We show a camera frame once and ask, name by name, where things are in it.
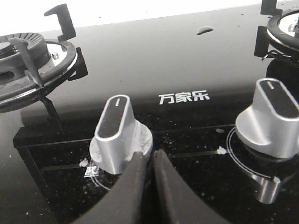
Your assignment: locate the black left pot support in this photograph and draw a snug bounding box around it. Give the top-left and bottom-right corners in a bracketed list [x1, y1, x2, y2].
[0, 4, 78, 112]

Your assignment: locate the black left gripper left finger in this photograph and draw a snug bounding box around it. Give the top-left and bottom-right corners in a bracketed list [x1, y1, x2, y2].
[74, 152, 147, 224]

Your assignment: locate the black pot support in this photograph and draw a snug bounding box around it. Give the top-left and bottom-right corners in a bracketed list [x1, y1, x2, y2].
[260, 0, 299, 51]
[0, 4, 78, 112]

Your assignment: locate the silver right stove knob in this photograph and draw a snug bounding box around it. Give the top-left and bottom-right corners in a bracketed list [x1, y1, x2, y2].
[235, 78, 299, 159]

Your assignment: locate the silver left stove knob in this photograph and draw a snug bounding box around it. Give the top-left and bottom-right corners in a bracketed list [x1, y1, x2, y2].
[89, 94, 153, 175]

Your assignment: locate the silver stove knob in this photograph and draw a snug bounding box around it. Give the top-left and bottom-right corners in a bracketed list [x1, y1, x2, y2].
[89, 94, 153, 175]
[235, 78, 299, 159]

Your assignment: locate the black right pot support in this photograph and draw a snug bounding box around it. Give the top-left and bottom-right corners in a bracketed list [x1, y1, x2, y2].
[260, 0, 299, 51]

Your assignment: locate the black glass gas cooktop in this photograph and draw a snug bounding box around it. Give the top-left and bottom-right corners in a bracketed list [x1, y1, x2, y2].
[0, 3, 299, 224]

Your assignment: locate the black left gas burner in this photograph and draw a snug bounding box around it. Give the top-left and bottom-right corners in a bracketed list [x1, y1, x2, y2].
[0, 32, 53, 86]

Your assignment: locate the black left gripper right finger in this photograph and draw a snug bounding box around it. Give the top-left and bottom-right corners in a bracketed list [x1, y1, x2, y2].
[153, 150, 229, 224]

